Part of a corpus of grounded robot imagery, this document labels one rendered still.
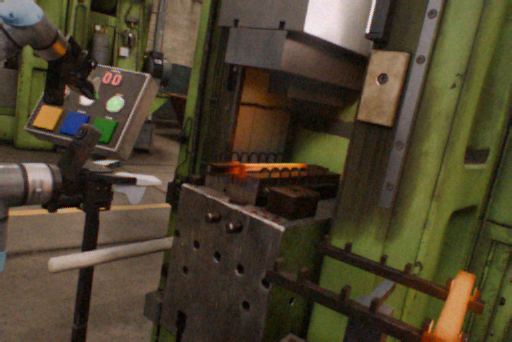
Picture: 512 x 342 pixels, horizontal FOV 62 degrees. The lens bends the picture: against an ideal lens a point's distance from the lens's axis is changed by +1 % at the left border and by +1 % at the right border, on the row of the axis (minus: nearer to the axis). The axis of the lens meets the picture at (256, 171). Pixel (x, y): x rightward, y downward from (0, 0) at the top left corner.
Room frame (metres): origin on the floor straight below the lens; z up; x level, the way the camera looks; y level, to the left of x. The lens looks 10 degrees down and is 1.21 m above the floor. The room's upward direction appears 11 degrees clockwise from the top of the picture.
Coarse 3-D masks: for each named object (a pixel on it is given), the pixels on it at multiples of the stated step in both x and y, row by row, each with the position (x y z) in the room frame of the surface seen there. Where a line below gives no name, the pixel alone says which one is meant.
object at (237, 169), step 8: (216, 168) 1.06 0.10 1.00; (224, 168) 1.08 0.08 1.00; (232, 168) 1.11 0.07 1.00; (240, 168) 1.12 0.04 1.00; (248, 168) 1.14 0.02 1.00; (256, 168) 1.17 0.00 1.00; (280, 168) 1.25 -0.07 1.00; (216, 176) 1.06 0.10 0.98; (224, 176) 1.08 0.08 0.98; (240, 176) 1.11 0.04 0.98
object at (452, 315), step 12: (456, 276) 0.75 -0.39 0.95; (468, 276) 0.76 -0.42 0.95; (456, 288) 0.69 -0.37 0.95; (468, 288) 0.70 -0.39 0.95; (456, 300) 0.64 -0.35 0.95; (444, 312) 0.59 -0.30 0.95; (456, 312) 0.59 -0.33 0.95; (444, 324) 0.55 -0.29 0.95; (456, 324) 0.55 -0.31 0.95; (432, 336) 0.49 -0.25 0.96; (444, 336) 0.51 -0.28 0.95; (456, 336) 0.52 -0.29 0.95
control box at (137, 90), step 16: (112, 80) 1.39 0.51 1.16; (128, 80) 1.39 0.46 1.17; (144, 80) 1.38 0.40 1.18; (80, 96) 1.38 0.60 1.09; (112, 96) 1.36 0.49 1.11; (128, 96) 1.35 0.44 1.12; (144, 96) 1.37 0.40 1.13; (64, 112) 1.35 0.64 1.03; (80, 112) 1.34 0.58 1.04; (96, 112) 1.34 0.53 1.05; (112, 112) 1.33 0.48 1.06; (128, 112) 1.32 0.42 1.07; (144, 112) 1.38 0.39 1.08; (32, 128) 1.34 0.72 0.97; (128, 128) 1.31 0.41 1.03; (64, 144) 1.36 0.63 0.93; (96, 144) 1.27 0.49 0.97; (112, 144) 1.27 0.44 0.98; (128, 144) 1.32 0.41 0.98
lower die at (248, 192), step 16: (208, 176) 1.21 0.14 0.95; (256, 176) 1.10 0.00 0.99; (272, 176) 1.15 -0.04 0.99; (304, 176) 1.25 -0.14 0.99; (320, 176) 1.32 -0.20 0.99; (336, 176) 1.39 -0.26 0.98; (224, 192) 1.16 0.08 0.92; (240, 192) 1.12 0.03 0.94; (256, 192) 1.09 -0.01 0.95; (336, 192) 1.41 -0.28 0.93
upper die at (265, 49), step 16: (240, 32) 1.19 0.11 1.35; (256, 32) 1.15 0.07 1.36; (272, 32) 1.12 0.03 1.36; (288, 32) 1.09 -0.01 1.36; (240, 48) 1.18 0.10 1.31; (256, 48) 1.15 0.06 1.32; (272, 48) 1.11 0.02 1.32; (288, 48) 1.10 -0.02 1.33; (304, 48) 1.15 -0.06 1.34; (320, 48) 1.21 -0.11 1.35; (240, 64) 1.18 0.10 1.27; (256, 64) 1.14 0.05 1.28; (272, 64) 1.11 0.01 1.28; (288, 64) 1.11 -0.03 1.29; (304, 64) 1.16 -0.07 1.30; (320, 64) 1.22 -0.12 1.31; (336, 64) 1.28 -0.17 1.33; (352, 64) 1.35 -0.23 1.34; (320, 80) 1.23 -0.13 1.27; (336, 80) 1.30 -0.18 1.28; (352, 80) 1.37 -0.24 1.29
